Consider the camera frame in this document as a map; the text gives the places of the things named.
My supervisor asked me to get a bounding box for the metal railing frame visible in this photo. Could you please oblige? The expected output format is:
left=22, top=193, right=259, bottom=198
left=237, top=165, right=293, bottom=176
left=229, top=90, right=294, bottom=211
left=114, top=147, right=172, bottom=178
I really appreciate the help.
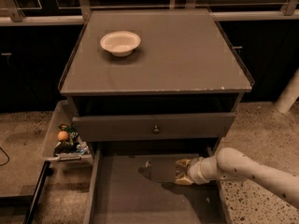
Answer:
left=0, top=0, right=299, bottom=24

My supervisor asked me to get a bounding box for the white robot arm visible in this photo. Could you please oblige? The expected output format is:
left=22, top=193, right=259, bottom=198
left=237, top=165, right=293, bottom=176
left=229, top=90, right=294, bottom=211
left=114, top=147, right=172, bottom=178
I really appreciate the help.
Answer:
left=175, top=147, right=299, bottom=208

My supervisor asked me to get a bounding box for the clear plastic storage bin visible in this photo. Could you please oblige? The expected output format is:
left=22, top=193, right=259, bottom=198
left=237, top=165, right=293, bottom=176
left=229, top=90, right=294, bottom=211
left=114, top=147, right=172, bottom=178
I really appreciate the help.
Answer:
left=42, top=100, right=93, bottom=164

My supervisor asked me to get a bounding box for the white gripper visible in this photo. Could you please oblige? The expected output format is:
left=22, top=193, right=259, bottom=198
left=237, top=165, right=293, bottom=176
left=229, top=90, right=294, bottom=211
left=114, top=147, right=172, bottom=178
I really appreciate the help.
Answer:
left=175, top=157, right=208, bottom=185

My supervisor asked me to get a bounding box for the black cable on floor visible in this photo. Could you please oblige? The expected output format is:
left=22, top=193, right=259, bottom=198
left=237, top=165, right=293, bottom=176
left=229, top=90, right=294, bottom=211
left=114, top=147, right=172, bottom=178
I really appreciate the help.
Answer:
left=0, top=146, right=11, bottom=168

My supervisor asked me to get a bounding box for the round metal drawer knob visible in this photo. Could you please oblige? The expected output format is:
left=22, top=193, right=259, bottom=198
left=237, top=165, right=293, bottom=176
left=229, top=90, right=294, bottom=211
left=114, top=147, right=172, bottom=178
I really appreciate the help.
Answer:
left=152, top=126, right=161, bottom=134

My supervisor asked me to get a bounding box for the grey top drawer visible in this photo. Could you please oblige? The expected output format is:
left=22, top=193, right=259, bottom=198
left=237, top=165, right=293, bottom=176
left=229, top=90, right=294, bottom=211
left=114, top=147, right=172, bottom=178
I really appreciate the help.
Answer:
left=72, top=112, right=235, bottom=142

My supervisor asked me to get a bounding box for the grey drawer cabinet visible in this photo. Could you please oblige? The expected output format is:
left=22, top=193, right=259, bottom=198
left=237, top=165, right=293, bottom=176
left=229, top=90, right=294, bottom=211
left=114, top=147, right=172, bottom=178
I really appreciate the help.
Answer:
left=57, top=8, right=256, bottom=224

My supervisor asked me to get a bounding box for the orange ball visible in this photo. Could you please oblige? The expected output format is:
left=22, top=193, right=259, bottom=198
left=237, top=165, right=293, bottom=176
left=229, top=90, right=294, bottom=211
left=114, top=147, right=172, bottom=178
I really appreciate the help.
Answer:
left=57, top=131, right=69, bottom=141

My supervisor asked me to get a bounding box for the green snack bag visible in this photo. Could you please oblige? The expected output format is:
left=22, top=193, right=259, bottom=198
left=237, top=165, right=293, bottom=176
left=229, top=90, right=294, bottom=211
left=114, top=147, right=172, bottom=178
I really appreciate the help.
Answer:
left=54, top=123, right=79, bottom=153

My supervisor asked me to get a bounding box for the clear plastic water bottle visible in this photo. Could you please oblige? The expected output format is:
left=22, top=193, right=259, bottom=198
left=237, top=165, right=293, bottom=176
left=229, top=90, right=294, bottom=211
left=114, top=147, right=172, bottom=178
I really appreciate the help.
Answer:
left=138, top=161, right=178, bottom=183

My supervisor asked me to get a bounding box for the black bar on floor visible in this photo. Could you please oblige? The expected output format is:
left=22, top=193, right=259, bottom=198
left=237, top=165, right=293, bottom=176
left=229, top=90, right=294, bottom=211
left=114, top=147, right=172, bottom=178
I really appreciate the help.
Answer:
left=22, top=161, right=50, bottom=224

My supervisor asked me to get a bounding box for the small plastic bottle in bin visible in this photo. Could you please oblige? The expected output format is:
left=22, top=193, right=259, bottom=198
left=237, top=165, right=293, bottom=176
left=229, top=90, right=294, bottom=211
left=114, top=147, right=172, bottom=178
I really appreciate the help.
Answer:
left=77, top=143, right=90, bottom=155

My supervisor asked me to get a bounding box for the open grey middle drawer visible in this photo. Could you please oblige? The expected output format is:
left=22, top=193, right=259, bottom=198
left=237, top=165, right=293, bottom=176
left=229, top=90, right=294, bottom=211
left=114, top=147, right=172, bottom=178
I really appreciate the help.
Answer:
left=83, top=140, right=228, bottom=224

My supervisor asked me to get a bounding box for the white paper bowl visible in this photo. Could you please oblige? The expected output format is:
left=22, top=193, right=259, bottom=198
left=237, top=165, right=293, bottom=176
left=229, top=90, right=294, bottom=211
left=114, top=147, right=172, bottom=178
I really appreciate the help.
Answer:
left=100, top=31, right=141, bottom=57

